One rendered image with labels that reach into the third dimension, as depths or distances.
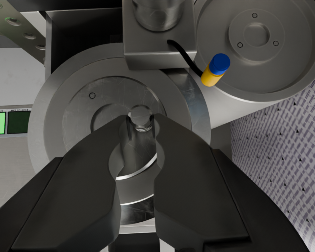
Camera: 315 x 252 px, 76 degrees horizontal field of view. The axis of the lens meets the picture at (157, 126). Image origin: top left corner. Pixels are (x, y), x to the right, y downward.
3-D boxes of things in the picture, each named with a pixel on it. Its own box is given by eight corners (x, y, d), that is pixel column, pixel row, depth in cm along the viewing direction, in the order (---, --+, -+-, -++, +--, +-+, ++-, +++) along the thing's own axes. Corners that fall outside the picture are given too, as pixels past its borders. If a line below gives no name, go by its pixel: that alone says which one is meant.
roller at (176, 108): (186, 53, 16) (198, 201, 15) (168, 112, 42) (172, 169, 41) (43, 61, 16) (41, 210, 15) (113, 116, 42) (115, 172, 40)
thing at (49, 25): (54, -105, 19) (51, 81, 17) (110, 34, 43) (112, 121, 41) (48, -104, 19) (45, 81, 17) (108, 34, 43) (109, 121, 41)
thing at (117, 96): (58, 80, 15) (161, 69, 15) (69, 88, 17) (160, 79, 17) (63, 186, 14) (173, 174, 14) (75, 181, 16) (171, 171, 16)
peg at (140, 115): (131, 131, 11) (125, 107, 12) (136, 134, 14) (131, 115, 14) (155, 124, 11) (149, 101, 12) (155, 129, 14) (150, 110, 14)
